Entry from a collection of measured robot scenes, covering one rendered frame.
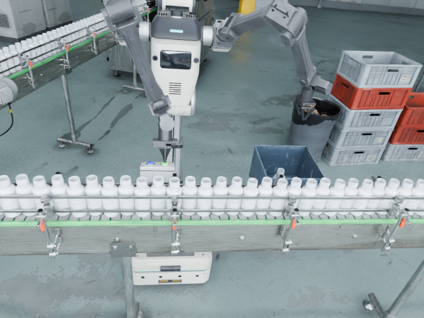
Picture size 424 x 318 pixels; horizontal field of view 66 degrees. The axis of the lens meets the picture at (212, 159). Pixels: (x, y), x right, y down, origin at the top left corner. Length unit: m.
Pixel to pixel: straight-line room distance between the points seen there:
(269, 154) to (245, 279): 0.92
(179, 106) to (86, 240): 0.77
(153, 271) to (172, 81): 1.18
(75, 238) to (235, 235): 0.63
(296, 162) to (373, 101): 1.64
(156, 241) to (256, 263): 1.26
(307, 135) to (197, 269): 1.77
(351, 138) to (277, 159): 1.72
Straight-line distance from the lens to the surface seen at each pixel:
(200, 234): 1.35
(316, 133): 3.30
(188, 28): 1.65
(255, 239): 1.42
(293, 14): 1.23
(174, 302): 2.26
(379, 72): 3.40
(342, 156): 3.72
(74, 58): 3.28
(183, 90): 1.66
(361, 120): 3.56
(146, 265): 2.13
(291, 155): 2.01
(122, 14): 1.13
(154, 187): 1.24
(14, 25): 6.98
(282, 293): 2.41
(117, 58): 5.21
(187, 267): 2.14
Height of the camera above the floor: 1.92
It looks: 34 degrees down
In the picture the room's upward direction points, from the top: 6 degrees clockwise
